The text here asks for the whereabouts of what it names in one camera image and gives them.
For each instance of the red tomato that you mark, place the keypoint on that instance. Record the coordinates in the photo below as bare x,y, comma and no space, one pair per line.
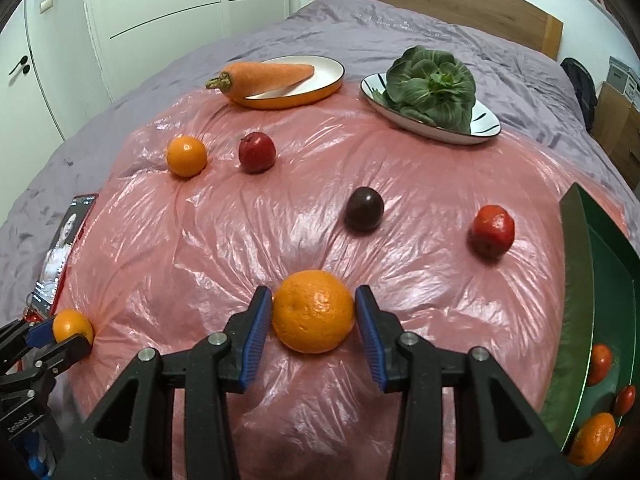
598,364
492,230

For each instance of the red smartphone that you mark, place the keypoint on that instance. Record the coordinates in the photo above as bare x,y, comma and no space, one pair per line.
60,250

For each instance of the white light switch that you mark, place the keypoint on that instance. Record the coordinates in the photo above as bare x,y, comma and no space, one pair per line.
46,6

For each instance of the wooden nightstand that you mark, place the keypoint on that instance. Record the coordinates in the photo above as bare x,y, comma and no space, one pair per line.
615,125

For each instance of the orange rimmed plate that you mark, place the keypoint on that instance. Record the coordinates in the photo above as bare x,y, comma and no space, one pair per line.
325,75

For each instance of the pink plastic sheet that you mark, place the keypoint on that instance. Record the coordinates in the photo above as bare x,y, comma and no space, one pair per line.
200,260

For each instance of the carrot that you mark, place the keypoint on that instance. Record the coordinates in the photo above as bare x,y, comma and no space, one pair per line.
270,77

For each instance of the orange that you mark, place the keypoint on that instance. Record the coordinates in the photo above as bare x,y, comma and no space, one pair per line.
312,312
592,439
186,156
75,322

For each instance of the dark purple plum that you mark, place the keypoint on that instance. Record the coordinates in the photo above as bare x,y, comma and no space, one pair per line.
364,208

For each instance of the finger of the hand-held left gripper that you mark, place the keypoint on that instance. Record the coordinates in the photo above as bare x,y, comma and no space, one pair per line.
65,355
40,334

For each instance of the white wardrobe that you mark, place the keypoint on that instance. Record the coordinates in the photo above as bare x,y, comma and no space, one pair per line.
150,10

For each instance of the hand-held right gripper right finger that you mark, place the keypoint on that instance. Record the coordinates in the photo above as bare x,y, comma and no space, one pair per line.
372,335

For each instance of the green tray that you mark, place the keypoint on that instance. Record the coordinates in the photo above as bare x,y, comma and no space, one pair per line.
580,285

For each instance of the black backpack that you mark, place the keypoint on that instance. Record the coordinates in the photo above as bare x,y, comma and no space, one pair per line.
580,90

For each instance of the grey storage box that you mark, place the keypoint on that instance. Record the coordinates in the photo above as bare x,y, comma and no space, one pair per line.
622,72

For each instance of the white striped plate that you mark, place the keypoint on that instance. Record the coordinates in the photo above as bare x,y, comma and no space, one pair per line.
485,125

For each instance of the red apple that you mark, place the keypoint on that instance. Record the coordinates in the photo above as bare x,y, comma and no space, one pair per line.
257,152
625,400

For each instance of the green bok choy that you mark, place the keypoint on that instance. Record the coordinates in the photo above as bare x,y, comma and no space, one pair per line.
430,90

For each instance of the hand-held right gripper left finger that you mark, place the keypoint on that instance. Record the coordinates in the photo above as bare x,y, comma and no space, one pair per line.
252,335

